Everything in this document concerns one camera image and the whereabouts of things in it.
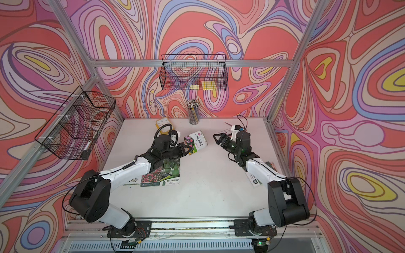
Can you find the green leaf seed packet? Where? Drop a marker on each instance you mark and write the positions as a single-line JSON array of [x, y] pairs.
[[134, 181]]

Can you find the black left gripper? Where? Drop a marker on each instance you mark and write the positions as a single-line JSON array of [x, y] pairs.
[[182, 152]]

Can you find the striped pencil cup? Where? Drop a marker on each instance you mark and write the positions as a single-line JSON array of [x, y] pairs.
[[193, 111]]

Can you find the black wire basket wall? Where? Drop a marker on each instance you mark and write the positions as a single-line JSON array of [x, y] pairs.
[[74, 129], [179, 71]]

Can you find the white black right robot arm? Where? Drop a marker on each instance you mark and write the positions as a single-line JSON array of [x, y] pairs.
[[285, 197]]

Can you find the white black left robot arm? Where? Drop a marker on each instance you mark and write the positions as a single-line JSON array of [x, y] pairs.
[[91, 197]]

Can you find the black wire basket back wall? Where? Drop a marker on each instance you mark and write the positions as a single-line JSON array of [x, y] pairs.
[[179, 71]]

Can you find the green gourd seed packet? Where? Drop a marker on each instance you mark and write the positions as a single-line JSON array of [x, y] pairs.
[[170, 173]]

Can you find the black wire basket left wall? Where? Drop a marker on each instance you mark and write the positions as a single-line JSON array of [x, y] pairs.
[[74, 129]]

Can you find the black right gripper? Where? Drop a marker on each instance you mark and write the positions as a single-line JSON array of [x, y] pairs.
[[221, 139]]

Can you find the small yellow sticky notes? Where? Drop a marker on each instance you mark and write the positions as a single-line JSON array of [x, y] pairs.
[[194, 87]]

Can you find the aluminium frame post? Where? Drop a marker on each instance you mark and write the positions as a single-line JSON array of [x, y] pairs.
[[75, 40]]

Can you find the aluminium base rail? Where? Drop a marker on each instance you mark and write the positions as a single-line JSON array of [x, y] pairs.
[[192, 235]]

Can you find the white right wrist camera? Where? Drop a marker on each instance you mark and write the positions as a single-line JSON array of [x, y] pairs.
[[237, 128]]

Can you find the yellow square alarm clock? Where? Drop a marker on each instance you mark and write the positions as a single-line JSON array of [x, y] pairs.
[[163, 124]]

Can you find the pink flower field seed packet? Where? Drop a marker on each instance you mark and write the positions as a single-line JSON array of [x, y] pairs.
[[153, 178]]

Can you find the yellow sunflower seed packet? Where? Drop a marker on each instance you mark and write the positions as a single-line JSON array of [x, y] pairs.
[[253, 180]]

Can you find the yellow sticky notes pad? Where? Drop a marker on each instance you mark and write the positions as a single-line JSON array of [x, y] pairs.
[[209, 85]]

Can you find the mixed colour flower seed packet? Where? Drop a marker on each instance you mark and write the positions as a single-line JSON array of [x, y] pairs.
[[196, 141]]

